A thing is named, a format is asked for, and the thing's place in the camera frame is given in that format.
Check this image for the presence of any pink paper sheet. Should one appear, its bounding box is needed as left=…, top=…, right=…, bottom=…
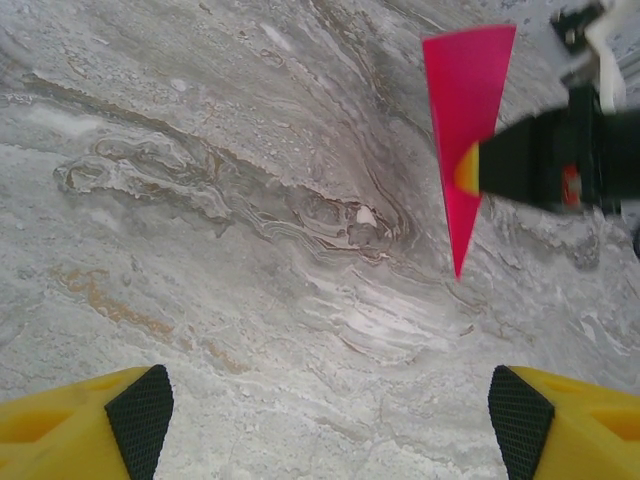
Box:
left=421, top=23, right=518, bottom=281

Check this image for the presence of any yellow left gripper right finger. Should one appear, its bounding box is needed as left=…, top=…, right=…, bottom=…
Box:
left=488, top=364, right=640, bottom=480

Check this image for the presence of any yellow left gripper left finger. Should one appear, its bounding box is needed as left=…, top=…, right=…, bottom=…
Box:
left=0, top=364, right=175, bottom=480

